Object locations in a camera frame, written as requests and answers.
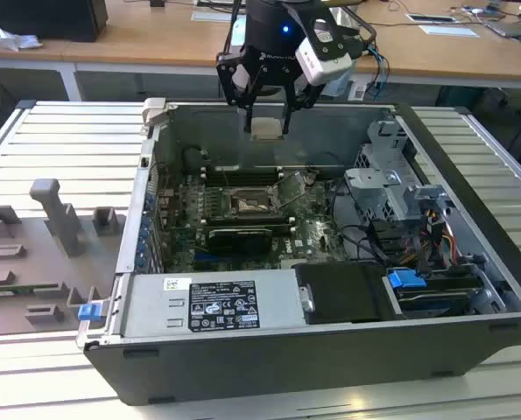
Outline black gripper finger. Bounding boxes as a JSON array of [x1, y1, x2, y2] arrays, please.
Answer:
[[215, 51, 265, 134], [281, 80, 321, 135]]

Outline silver CPU plate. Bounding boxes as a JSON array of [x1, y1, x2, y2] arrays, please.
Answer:
[[250, 116, 284, 142]]

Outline metal socket cover frame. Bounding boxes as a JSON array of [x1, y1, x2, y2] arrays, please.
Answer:
[[271, 171, 308, 210]]

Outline black RAM slot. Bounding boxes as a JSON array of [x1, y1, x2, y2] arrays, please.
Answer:
[[201, 173, 285, 185], [202, 221, 296, 232], [201, 165, 284, 177], [202, 215, 294, 225]]

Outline black CPU socket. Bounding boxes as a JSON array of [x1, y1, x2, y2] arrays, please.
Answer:
[[227, 185, 287, 219]]

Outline blue expansion slot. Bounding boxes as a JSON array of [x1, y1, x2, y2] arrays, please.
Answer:
[[193, 251, 227, 270]]

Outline grey case latch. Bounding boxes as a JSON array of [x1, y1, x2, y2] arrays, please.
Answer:
[[141, 97, 170, 129]]

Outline wooden desk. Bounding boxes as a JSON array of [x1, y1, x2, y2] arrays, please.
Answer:
[[0, 0, 521, 102]]

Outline silver metal disk bay cage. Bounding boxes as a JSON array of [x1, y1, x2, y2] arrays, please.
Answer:
[[342, 117, 457, 225]]

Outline green motherboard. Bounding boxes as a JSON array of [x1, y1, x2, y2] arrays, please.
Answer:
[[154, 167, 353, 272]]

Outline white paper sheet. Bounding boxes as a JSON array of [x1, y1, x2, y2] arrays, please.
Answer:
[[419, 24, 480, 39]]

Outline black graphics card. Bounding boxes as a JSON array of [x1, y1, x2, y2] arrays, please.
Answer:
[[207, 226, 273, 257]]

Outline black monitor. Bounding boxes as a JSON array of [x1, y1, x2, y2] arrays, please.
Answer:
[[0, 0, 109, 44]]

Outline black plastic shroud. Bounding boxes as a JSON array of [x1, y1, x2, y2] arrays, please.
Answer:
[[294, 262, 398, 326]]

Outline hard disk in blue carrier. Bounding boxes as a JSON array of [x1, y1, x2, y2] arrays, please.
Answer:
[[384, 269, 485, 319]]

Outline crumpled white paper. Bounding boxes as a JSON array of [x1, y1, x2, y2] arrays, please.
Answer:
[[0, 24, 43, 50]]

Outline grey laptop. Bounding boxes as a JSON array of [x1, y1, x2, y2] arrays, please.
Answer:
[[485, 19, 521, 39]]

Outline grey power supply unit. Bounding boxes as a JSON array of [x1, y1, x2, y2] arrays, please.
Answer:
[[119, 269, 310, 338]]

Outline grey parts rack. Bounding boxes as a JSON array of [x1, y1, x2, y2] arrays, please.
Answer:
[[0, 177, 128, 338]]

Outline black open PC case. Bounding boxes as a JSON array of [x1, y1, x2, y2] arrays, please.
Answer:
[[76, 98, 521, 406]]

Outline green RAM stick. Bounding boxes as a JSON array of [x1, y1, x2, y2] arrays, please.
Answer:
[[0, 283, 62, 297]]

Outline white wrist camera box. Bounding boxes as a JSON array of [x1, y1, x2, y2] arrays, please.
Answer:
[[294, 17, 354, 88]]

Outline thin black wire loop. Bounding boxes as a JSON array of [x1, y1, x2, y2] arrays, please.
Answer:
[[306, 150, 348, 171]]

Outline grey desk cable hatch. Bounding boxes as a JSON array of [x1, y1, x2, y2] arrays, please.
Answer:
[[406, 12, 456, 25], [191, 9, 240, 23]]

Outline blue cable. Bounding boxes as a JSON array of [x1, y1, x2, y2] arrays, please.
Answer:
[[367, 41, 391, 95]]

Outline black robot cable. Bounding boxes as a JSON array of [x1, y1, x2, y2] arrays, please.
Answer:
[[347, 21, 378, 58]]

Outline dark flat data wire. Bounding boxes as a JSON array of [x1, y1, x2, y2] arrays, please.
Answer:
[[328, 177, 343, 229]]

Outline thick black drive wire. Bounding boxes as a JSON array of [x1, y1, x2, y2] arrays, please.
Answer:
[[368, 217, 419, 264]]

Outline blue tabbed slot bracket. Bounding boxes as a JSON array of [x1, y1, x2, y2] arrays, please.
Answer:
[[137, 192, 158, 275]]

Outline yellow red black wires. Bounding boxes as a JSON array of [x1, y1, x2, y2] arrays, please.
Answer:
[[417, 208, 459, 273]]

